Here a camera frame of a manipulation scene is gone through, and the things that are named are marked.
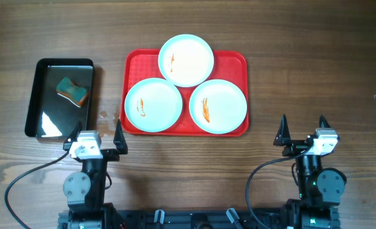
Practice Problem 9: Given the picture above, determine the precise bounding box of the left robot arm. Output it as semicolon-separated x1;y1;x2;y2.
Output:
57;120;128;229

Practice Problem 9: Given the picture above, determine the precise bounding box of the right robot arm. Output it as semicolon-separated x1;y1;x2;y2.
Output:
273;116;347;229

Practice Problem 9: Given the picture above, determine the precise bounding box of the black rectangular water tray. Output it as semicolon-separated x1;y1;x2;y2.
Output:
24;58;95;139

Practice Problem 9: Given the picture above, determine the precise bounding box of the red plastic tray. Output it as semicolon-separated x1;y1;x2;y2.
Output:
119;49;248;137

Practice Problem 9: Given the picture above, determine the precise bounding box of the white plate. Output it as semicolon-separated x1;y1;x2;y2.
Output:
189;80;247;134
123;78;183;132
158;34;214;88

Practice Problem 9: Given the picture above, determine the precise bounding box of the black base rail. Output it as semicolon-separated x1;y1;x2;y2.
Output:
57;208;341;229

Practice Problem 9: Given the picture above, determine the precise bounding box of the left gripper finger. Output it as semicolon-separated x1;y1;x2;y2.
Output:
113;119;128;155
66;121;83;143

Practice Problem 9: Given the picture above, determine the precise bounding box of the green and orange sponge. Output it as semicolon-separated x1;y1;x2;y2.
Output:
56;77;89;108

